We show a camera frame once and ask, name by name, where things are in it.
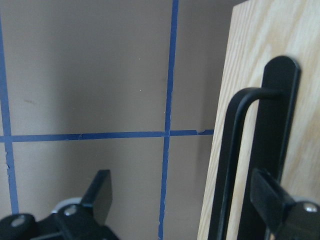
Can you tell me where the black upper drawer handle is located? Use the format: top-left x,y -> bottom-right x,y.
208,55 -> 301,240

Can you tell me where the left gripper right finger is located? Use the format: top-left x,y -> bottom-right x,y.
250,168 -> 296,228

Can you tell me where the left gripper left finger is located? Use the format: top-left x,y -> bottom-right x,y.
80,169 -> 113,225

